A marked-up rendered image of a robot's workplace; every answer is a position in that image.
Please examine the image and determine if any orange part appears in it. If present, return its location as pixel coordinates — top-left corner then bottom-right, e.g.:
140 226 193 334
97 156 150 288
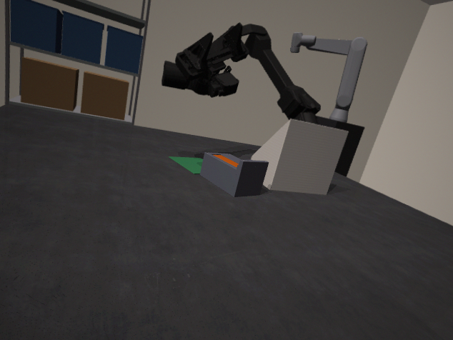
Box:
214 155 238 167

